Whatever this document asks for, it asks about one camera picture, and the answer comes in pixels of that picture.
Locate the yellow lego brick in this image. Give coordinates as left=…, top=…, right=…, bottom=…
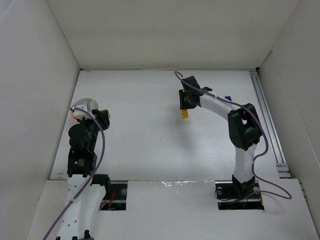
left=181, top=109, right=189, bottom=119

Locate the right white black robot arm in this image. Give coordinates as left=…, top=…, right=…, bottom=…
left=174, top=71, right=262, bottom=201

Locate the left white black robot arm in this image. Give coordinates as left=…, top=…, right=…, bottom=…
left=56, top=109, right=111, bottom=240

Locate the white round divided container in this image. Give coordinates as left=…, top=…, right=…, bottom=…
left=70, top=98, right=99, bottom=120

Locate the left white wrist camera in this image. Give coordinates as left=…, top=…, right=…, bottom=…
left=70, top=104, right=93, bottom=121

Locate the right aluminium rail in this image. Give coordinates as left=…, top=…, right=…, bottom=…
left=249, top=69, right=292, bottom=179

